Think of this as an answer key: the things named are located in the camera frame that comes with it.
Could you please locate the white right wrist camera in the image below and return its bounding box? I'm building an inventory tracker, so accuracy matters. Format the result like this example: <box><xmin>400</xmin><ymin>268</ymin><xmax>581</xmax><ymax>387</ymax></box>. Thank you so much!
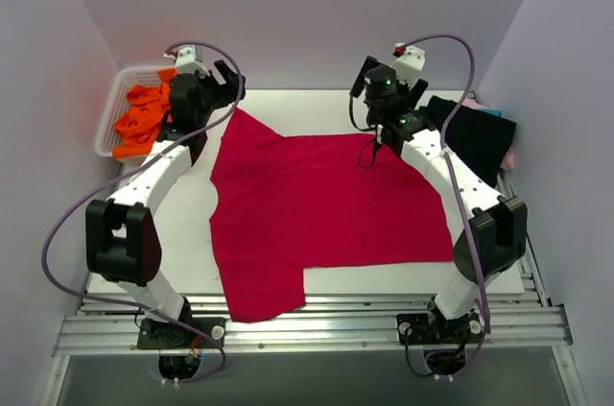
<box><xmin>390</xmin><ymin>43</ymin><xmax>426</xmax><ymax>86</ymax></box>

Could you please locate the crumpled orange t-shirt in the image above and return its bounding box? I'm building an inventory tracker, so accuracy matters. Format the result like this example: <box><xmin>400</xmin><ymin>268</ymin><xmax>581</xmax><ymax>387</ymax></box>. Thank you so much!
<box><xmin>112</xmin><ymin>68</ymin><xmax>177</xmax><ymax>159</ymax></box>

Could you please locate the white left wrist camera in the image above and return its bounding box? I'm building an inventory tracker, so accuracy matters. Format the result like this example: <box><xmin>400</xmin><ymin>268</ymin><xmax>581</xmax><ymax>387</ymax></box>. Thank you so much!
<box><xmin>164</xmin><ymin>45</ymin><xmax>210</xmax><ymax>79</ymax></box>

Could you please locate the white plastic basket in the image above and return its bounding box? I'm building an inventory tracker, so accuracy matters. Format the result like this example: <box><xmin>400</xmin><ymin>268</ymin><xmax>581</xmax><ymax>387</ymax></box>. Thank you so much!
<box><xmin>94</xmin><ymin>64</ymin><xmax>166</xmax><ymax>158</ymax></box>

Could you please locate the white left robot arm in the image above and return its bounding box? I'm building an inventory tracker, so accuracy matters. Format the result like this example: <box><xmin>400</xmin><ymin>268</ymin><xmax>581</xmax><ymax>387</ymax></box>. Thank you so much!
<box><xmin>85</xmin><ymin>60</ymin><xmax>245</xmax><ymax>347</ymax></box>

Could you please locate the folded teal t-shirt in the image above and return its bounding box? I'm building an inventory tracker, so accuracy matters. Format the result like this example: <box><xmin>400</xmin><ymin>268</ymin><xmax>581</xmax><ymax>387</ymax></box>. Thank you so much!
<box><xmin>481</xmin><ymin>108</ymin><xmax>503</xmax><ymax>117</ymax></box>

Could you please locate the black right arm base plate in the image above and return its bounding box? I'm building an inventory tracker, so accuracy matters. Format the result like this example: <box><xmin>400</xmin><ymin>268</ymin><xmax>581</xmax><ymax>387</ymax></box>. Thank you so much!
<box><xmin>395</xmin><ymin>312</ymin><xmax>483</xmax><ymax>346</ymax></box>

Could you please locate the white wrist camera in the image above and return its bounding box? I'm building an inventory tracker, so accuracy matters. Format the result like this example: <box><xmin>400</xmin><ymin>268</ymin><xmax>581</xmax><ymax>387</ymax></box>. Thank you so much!
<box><xmin>390</xmin><ymin>43</ymin><xmax>426</xmax><ymax>86</ymax></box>
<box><xmin>164</xmin><ymin>45</ymin><xmax>210</xmax><ymax>79</ymax></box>

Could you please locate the folded black t-shirt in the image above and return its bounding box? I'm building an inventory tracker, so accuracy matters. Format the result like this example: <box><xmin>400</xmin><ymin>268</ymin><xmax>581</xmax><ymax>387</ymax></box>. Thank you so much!
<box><xmin>419</xmin><ymin>96</ymin><xmax>517</xmax><ymax>188</ymax></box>

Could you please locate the folded pink t-shirt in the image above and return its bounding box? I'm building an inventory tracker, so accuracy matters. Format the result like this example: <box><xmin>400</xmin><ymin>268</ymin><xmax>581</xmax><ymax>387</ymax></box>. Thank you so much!
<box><xmin>463</xmin><ymin>92</ymin><xmax>514</xmax><ymax>171</ymax></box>

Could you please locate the aluminium rail frame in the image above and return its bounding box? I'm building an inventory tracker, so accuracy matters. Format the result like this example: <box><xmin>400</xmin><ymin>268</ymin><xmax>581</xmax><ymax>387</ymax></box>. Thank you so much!
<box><xmin>40</xmin><ymin>253</ymin><xmax>586</xmax><ymax>405</ymax></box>

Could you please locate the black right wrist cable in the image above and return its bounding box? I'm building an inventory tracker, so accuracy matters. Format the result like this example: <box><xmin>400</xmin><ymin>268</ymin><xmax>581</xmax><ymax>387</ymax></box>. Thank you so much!
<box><xmin>347</xmin><ymin>88</ymin><xmax>385</xmax><ymax>170</ymax></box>

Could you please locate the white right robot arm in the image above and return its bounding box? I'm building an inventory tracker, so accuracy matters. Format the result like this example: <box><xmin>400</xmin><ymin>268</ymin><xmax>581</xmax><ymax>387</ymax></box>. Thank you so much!
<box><xmin>349</xmin><ymin>52</ymin><xmax>528</xmax><ymax>342</ymax></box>

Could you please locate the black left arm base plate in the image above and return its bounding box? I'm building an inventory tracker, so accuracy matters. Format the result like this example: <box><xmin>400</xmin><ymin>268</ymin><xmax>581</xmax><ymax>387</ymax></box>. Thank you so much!
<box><xmin>136</xmin><ymin>318</ymin><xmax>226</xmax><ymax>350</ymax></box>

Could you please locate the crimson red t-shirt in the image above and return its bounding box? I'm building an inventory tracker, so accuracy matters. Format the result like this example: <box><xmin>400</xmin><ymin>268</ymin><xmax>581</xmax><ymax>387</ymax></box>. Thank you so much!
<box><xmin>210</xmin><ymin>110</ymin><xmax>453</xmax><ymax>322</ymax></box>

